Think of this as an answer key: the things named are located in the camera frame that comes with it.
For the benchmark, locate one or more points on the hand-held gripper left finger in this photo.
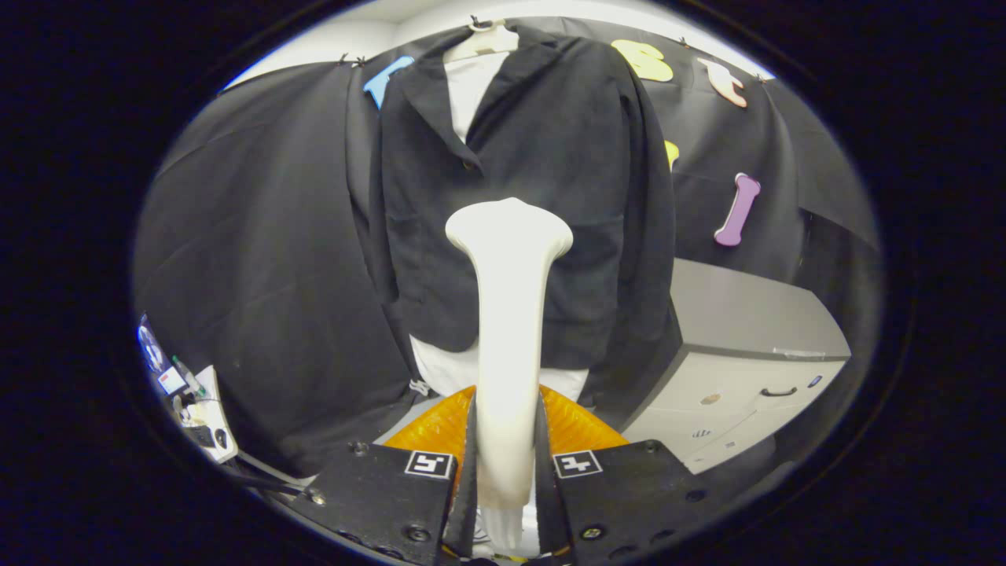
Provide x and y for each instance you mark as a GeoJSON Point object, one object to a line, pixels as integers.
{"type": "Point", "coordinates": [377, 495]}

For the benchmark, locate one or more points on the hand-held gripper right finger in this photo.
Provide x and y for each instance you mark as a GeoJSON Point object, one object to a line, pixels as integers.
{"type": "Point", "coordinates": [629, 491]}

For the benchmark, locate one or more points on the white garment steamer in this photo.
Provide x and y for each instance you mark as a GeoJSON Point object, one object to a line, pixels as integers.
{"type": "Point", "coordinates": [509, 330]}

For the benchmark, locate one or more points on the black suit jacket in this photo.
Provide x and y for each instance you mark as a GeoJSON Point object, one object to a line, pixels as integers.
{"type": "Point", "coordinates": [566, 157]}

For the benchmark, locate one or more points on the cream clothes hanger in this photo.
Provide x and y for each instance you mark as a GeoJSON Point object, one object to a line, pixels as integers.
{"type": "Point", "coordinates": [483, 41]}

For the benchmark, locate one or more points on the white board with small items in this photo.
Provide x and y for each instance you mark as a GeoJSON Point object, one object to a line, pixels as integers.
{"type": "Point", "coordinates": [211, 409]}

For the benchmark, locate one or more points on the grey cabinet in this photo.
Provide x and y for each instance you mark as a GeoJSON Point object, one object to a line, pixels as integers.
{"type": "Point", "coordinates": [747, 314]}

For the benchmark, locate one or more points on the black backdrop cloth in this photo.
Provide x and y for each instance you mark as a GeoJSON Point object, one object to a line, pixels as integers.
{"type": "Point", "coordinates": [259, 259]}

